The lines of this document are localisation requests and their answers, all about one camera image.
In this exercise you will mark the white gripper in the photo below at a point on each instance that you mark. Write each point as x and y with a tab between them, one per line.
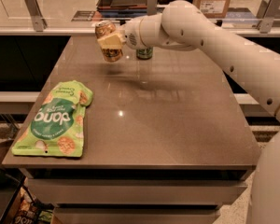
132	34

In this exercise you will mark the orange soda can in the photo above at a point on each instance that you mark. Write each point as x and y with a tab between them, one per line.
102	29

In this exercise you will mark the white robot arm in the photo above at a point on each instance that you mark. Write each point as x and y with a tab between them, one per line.
182	26

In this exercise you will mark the green soda can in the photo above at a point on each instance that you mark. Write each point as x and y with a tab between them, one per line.
144	54

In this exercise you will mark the green snack bag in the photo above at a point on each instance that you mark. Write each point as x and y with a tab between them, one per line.
57	128

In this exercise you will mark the upper table drawer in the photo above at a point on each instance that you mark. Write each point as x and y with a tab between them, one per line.
104	191

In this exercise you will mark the table drawer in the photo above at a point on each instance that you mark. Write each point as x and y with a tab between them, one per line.
104	191
135	216

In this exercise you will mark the lower table drawer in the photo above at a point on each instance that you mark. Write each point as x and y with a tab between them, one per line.
135	216

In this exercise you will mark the snack box under table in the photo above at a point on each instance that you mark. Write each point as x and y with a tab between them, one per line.
27	209

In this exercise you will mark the middle metal glass bracket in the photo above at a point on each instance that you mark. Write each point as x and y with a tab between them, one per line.
152	7

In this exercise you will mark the metal glass bracket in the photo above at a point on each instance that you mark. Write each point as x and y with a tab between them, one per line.
38	22
266	14
152	7

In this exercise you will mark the left metal glass bracket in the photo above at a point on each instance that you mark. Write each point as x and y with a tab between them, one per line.
38	22

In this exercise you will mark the right metal glass bracket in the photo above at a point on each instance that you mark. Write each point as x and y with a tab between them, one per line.
266	14

